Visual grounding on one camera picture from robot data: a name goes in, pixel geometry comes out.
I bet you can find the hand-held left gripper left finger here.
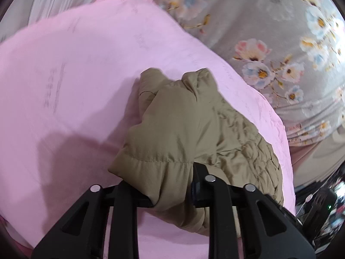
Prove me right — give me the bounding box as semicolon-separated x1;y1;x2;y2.
32;181;155;259

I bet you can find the olive quilted jacket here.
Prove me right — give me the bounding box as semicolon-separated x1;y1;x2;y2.
108;67;285;236

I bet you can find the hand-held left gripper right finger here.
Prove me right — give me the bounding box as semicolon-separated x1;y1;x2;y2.
190;162;316;259

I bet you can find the grey floral bed sheet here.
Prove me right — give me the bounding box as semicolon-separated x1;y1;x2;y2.
127;0;345;146

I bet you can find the white cloth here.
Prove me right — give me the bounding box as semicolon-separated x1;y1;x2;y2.
0;0;141;44

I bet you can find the pink blanket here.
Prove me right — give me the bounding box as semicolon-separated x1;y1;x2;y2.
0;0;297;259

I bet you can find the beige cloth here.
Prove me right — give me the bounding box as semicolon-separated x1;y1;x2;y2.
290;132;345;188

